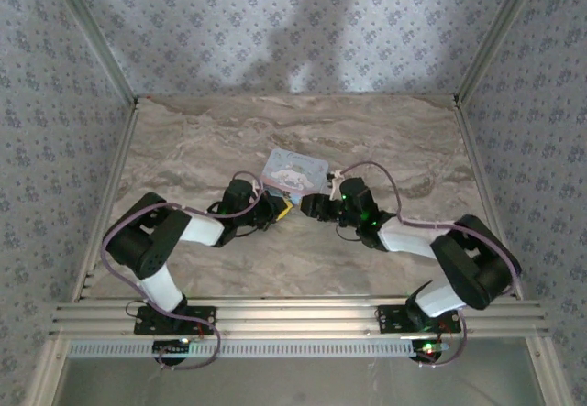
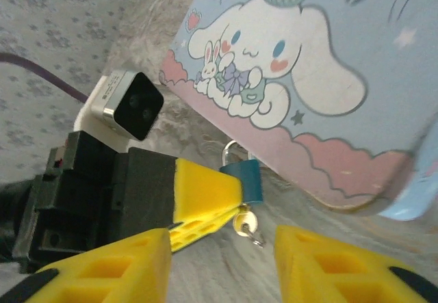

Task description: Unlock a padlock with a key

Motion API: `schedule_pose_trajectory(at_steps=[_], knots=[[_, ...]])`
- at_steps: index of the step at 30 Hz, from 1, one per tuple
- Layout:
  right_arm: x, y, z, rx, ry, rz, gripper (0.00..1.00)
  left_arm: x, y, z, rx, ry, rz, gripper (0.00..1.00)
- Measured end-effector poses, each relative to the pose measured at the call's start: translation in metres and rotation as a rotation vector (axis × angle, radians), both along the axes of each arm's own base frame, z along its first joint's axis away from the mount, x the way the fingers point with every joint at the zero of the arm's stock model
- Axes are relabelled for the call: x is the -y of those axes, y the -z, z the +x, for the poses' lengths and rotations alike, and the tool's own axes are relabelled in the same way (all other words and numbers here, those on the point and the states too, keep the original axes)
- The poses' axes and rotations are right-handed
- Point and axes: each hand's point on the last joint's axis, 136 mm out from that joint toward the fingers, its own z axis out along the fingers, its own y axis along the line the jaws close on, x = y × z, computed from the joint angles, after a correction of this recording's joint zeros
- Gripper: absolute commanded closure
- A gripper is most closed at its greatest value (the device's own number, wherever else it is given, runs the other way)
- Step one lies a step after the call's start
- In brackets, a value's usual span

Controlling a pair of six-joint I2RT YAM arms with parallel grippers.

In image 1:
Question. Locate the blue cartoon tin box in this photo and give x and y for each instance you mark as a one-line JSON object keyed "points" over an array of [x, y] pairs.
{"points": [[295, 170]]}

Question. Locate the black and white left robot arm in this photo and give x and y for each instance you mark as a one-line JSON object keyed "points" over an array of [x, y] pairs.
{"points": [[160, 287]]}

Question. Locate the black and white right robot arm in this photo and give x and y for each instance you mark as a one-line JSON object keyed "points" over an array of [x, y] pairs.
{"points": [[408, 241]]}

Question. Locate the right controller board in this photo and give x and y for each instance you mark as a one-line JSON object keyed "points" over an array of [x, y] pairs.
{"points": [[431, 348]]}

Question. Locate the controller board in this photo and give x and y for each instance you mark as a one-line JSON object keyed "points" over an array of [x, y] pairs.
{"points": [[431, 348], [172, 346]]}

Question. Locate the left controller board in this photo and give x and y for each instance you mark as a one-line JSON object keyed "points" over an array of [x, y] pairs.
{"points": [[172, 346]]}

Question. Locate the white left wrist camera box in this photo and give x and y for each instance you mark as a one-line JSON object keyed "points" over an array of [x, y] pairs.
{"points": [[258, 188]]}

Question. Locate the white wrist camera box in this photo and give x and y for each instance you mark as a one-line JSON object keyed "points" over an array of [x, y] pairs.
{"points": [[258, 188], [336, 176]]}

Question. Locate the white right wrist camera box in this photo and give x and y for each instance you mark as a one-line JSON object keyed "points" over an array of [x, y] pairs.
{"points": [[336, 176]]}

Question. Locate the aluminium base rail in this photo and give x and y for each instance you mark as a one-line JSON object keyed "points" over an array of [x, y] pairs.
{"points": [[298, 316]]}

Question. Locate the aluminium table side rail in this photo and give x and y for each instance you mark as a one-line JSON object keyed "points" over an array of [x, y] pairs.
{"points": [[477, 167], [117, 167]]}

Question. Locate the aluminium corner post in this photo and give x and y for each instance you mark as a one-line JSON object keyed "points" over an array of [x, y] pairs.
{"points": [[91, 35], [500, 35]]}

